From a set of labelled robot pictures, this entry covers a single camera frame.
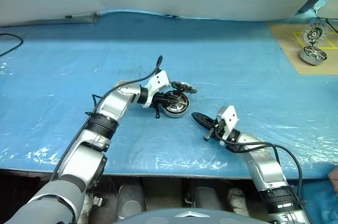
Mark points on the silver motor housing copper coils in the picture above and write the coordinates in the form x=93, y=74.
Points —
x=310, y=59
x=173, y=114

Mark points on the grey robot torso cover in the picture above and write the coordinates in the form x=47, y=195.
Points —
x=185, y=216

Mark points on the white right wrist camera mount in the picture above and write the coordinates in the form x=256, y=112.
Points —
x=228, y=118

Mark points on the white rounded foot piece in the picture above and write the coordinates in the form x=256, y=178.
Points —
x=239, y=203

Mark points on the blue plastic table cover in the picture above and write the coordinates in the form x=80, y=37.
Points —
x=52, y=89

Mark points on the brown cardboard mat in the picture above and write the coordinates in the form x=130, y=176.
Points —
x=285, y=44

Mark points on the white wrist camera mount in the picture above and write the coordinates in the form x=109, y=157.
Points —
x=158, y=81
x=228, y=118

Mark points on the dark grey rounded cylinder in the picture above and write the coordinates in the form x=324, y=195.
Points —
x=130, y=200
x=206, y=196

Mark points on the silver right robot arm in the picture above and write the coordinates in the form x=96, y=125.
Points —
x=266, y=166

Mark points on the person's bare hand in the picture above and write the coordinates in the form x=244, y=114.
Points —
x=334, y=175

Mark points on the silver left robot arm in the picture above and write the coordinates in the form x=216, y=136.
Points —
x=89, y=152

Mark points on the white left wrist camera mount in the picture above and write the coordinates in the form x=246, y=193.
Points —
x=158, y=81

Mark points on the yellow tape square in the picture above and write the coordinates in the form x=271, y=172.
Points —
x=299, y=39

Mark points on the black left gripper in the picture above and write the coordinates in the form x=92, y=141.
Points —
x=158, y=102

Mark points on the flat gear disc part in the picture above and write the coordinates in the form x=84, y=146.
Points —
x=185, y=88

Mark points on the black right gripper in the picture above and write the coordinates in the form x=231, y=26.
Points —
x=217, y=126

